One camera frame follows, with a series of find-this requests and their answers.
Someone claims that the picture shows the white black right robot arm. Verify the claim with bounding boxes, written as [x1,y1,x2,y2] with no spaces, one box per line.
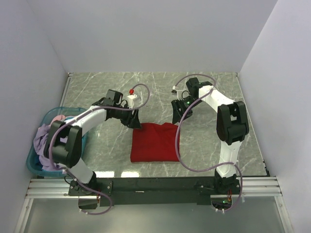
[171,74,249,194]

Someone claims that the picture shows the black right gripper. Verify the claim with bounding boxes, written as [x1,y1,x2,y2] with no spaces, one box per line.
[171,96,203,125]

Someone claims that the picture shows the pink t-shirt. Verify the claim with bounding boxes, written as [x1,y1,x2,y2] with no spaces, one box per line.
[50,115,66,125]

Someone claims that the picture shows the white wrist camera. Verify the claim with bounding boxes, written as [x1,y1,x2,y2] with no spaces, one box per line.
[125,89,141,109]
[171,86,185,100]

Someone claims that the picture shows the red t-shirt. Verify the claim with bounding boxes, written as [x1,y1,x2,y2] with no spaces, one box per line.
[130,122,179,163]

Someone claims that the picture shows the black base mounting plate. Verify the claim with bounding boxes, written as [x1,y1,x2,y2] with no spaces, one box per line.
[68,176,241,207]

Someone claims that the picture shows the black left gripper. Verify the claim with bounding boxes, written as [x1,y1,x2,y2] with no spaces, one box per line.
[114,103,141,129]

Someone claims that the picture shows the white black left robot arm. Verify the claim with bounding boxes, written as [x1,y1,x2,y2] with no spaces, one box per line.
[43,89,141,195]

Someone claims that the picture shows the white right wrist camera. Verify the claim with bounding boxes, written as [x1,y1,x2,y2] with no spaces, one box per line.
[171,86,185,100]

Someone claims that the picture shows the teal plastic laundry basket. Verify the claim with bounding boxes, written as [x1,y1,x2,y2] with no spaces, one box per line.
[26,107,86,178]

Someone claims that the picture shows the aluminium frame rail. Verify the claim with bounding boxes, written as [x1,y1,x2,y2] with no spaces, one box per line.
[25,177,282,199]

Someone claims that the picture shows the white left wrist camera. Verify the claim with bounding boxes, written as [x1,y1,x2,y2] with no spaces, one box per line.
[125,89,141,109]

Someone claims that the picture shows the lavender t-shirt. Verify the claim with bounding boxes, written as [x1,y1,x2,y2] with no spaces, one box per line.
[33,124,60,172]

